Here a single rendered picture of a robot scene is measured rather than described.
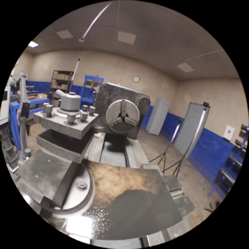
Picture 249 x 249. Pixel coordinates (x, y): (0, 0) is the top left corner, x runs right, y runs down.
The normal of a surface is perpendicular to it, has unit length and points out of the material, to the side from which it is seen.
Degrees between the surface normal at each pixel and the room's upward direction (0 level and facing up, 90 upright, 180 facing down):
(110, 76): 90
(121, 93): 90
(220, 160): 90
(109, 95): 90
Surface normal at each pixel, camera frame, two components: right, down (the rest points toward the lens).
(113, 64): 0.11, 0.32
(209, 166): -0.95, -0.24
